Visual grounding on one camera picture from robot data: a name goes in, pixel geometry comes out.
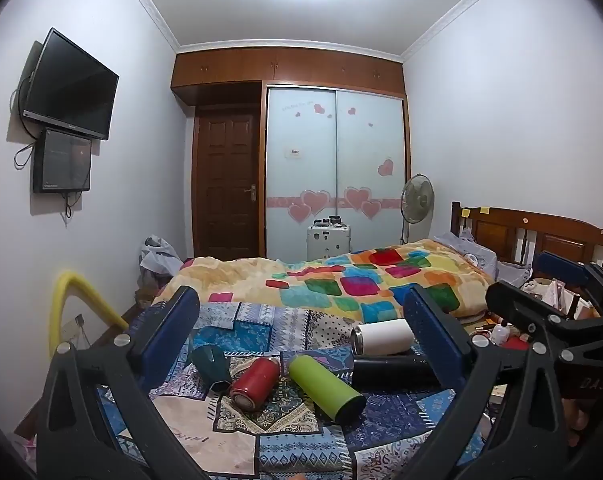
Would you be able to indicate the brown wooden door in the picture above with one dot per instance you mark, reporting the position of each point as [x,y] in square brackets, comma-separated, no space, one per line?
[226,185]

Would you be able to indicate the wall socket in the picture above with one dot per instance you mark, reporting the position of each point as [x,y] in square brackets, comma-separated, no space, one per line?
[80,320]

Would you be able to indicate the black cup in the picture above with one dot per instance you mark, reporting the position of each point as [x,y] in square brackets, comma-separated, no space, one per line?
[391,372]

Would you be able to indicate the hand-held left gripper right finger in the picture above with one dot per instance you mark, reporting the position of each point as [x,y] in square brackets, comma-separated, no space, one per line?
[431,330]

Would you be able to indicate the grey pillow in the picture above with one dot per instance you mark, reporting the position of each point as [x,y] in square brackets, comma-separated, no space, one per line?
[476,255]

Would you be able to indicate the lime green cup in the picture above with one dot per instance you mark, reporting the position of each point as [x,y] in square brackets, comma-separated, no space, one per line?
[321,385]

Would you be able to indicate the yellow foam tube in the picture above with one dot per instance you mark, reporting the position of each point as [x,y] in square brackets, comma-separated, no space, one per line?
[61,290]

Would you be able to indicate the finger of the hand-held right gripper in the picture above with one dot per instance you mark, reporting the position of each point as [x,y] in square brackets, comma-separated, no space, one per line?
[521,305]
[561,266]

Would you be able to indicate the small black wall monitor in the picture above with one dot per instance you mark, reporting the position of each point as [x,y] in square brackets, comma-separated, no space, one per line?
[61,160]

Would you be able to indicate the wooden bed headboard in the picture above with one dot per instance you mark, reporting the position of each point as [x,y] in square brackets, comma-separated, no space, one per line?
[491,230]

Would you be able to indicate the blue patchwork bed sheet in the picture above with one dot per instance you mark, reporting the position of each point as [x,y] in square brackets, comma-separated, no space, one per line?
[281,435]

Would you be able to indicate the white cup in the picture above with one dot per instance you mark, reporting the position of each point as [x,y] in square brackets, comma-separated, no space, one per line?
[386,335]

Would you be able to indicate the black items on suitcase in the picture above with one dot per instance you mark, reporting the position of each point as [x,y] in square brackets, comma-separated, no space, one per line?
[329,221]

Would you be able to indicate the wall-mounted black television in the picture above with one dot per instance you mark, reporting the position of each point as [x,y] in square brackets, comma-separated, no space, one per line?
[71,85]

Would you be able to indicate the wooden wardrobe with glass doors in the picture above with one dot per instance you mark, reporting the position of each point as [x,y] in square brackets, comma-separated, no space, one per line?
[301,160]

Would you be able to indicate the standing electric fan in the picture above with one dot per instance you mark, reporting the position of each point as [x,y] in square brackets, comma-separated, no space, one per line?
[417,197]

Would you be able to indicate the small white bottle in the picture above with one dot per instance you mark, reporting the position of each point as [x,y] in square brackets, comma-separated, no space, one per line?
[501,334]

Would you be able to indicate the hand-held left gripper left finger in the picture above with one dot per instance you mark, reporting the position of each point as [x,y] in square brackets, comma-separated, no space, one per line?
[174,327]

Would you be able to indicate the dark green cup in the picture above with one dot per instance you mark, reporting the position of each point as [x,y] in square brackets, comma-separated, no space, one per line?
[209,360]

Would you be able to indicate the colourful checked blanket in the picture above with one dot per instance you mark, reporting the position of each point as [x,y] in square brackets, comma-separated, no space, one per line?
[331,280]

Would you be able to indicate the red container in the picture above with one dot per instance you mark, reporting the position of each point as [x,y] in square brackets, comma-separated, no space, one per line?
[516,344]

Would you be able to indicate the pile of clothes and bags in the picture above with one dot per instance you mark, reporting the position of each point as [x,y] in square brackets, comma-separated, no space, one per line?
[156,255]

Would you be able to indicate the red cup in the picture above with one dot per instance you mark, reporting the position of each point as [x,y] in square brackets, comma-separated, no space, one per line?
[254,380]

